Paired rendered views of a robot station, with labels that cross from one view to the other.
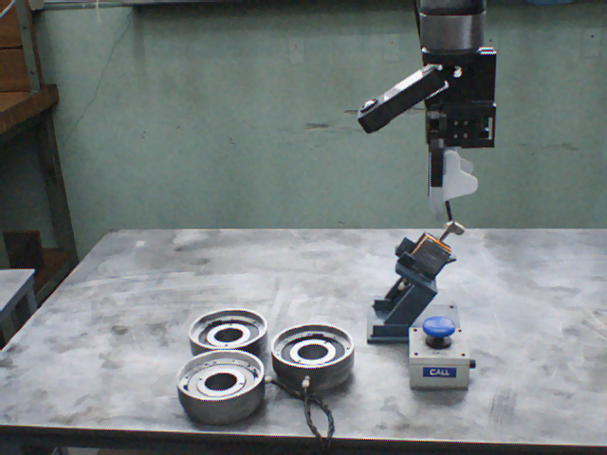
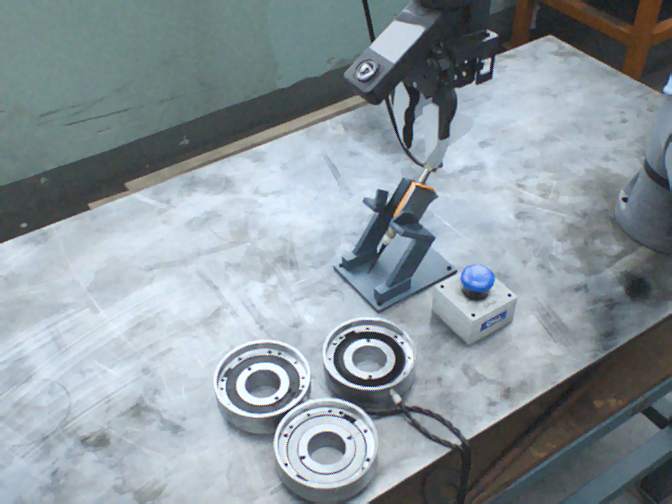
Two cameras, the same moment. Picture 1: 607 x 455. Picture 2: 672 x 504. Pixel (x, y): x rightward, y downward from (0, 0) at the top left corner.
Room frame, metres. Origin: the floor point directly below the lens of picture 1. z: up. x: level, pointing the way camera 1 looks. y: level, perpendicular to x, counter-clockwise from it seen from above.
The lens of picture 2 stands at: (0.40, 0.39, 1.52)
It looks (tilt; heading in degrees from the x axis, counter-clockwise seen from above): 43 degrees down; 319
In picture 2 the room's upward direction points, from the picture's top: 1 degrees counter-clockwise
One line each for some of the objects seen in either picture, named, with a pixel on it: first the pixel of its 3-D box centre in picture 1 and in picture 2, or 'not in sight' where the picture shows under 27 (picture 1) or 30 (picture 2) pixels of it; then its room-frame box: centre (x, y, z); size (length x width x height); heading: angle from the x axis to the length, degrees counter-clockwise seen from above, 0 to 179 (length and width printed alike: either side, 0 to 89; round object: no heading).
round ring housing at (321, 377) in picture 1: (313, 357); (369, 363); (0.81, -0.01, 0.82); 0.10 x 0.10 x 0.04
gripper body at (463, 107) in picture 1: (456, 98); (445, 32); (0.90, -0.20, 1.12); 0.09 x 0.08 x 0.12; 82
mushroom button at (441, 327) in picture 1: (438, 338); (476, 288); (0.79, -0.16, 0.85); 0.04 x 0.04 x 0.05
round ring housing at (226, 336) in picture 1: (229, 340); (263, 388); (0.86, 0.10, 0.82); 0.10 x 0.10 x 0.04
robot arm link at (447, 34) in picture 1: (451, 31); not in sight; (0.91, -0.19, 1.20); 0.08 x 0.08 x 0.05
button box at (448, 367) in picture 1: (442, 356); (477, 301); (0.79, -0.17, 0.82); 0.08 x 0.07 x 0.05; 82
